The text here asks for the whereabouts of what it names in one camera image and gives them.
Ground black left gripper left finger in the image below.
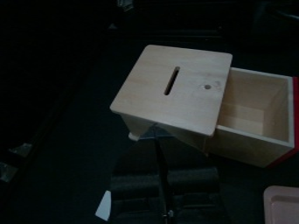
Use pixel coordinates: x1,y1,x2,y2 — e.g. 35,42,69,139
110,124,166,224

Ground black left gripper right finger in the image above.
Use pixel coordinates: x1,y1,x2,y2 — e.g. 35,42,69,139
157,127,232,224

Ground white paper piece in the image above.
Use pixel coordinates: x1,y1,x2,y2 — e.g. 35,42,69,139
95,189,114,222

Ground wooden drawer with red front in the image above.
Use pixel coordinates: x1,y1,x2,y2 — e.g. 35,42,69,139
205,66,299,170

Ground grey tape piece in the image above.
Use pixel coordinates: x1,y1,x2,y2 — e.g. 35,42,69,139
0,161,21,184
9,142,34,158

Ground wooden box with slot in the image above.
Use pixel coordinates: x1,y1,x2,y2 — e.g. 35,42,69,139
109,44,236,154

